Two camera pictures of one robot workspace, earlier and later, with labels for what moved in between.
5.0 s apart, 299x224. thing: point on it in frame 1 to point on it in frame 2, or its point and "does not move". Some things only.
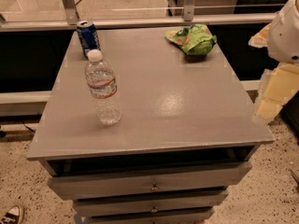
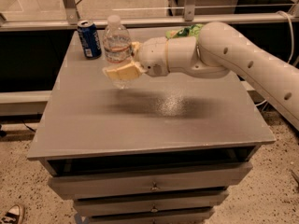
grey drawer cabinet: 189,130 does not move
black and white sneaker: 15,215 does not move
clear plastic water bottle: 102,85 to 117,49
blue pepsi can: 88,36 does not move
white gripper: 286,36 to 152,56
